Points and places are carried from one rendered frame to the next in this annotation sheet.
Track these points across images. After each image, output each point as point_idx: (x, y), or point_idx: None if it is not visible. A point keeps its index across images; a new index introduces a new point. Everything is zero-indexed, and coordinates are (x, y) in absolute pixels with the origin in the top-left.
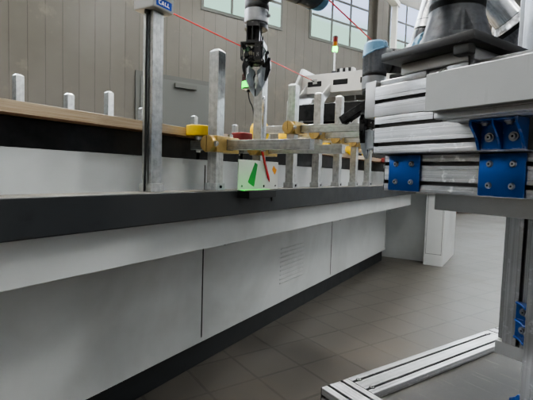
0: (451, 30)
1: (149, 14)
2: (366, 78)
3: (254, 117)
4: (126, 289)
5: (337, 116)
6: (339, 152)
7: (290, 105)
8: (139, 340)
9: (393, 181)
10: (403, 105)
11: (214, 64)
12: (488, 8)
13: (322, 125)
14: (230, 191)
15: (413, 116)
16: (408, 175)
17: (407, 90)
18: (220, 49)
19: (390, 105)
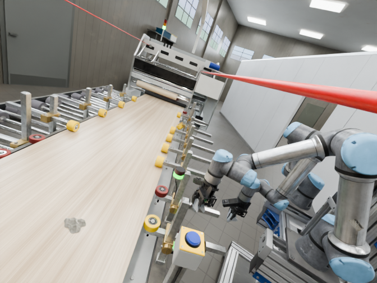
0: (325, 268)
1: None
2: (246, 197)
3: (177, 194)
4: None
5: (189, 135)
6: (216, 217)
7: (185, 162)
8: None
9: (257, 277)
10: (283, 269)
11: (183, 210)
12: (294, 164)
13: (198, 173)
14: (168, 256)
15: (285, 277)
16: (265, 280)
17: (288, 266)
18: (189, 200)
19: (275, 264)
